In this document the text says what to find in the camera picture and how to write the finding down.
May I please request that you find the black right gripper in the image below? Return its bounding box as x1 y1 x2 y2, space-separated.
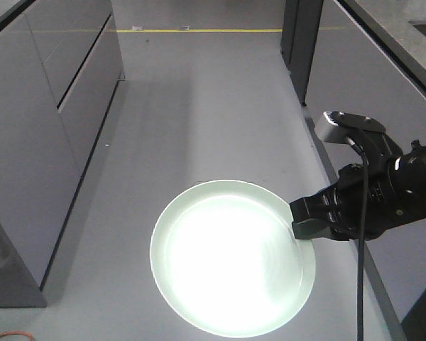
290 163 405 240

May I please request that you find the light green round plate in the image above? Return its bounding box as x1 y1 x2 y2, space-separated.
149 180 316 338

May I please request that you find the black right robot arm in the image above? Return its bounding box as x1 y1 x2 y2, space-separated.
290 146 426 241

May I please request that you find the grey cabinet with drawers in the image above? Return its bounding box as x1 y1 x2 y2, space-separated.
0 1 124 308

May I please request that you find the black camera cable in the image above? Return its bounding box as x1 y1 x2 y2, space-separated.
344 136 372 341

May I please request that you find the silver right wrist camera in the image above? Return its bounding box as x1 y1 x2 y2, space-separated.
315 111 386 144

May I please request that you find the orange cable on floor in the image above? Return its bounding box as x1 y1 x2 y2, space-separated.
0 331 33 341

